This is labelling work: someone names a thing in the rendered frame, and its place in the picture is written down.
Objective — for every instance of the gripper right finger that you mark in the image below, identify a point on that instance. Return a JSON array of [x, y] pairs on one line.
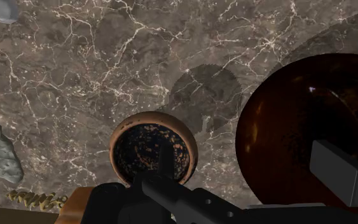
[[336, 173]]

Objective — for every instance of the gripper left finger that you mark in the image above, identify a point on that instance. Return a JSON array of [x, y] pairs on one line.
[[166, 192]]

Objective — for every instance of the small brown speckled bowl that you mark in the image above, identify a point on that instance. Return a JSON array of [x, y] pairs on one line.
[[141, 145]]

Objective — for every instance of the large dark brown bowl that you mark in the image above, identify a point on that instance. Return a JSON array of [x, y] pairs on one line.
[[284, 130]]

